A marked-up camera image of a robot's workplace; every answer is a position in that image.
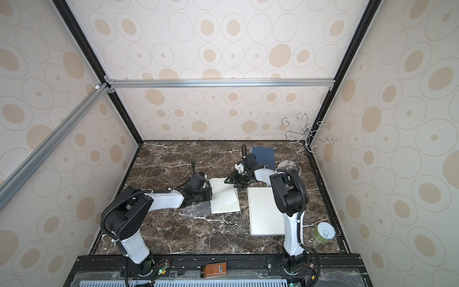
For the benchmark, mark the large lined spiral notebook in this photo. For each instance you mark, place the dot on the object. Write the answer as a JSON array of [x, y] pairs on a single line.
[[265, 217]]

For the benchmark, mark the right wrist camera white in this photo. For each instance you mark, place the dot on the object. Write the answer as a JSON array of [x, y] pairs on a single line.
[[240, 168]]

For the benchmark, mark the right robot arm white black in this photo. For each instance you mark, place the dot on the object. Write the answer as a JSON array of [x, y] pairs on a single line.
[[290, 197]]

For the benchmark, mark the blue spiral notebook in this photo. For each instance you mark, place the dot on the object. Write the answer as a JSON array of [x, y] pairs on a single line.
[[264, 156]]

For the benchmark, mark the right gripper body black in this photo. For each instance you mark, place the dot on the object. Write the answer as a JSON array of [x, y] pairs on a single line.
[[235, 177]]

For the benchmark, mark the horizontal aluminium rail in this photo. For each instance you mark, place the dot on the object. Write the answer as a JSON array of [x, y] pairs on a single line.
[[224, 83]]

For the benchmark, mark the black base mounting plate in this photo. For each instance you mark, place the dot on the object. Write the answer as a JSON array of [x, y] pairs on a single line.
[[240, 270]]

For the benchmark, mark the diagonal aluminium rail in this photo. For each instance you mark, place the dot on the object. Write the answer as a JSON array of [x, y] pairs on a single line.
[[22, 174]]

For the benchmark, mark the small grid spiral notebook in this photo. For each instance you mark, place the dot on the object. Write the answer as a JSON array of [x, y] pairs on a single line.
[[224, 197]]

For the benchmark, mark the orange electronic module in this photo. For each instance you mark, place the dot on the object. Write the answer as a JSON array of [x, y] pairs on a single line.
[[215, 269]]

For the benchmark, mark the chrome hook stand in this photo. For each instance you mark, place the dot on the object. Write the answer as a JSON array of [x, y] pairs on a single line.
[[302, 138]]

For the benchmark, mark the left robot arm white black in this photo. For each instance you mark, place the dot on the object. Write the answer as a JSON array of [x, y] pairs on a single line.
[[122, 219]]

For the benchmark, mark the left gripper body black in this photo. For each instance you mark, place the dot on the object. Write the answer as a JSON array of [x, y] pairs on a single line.
[[204, 196]]

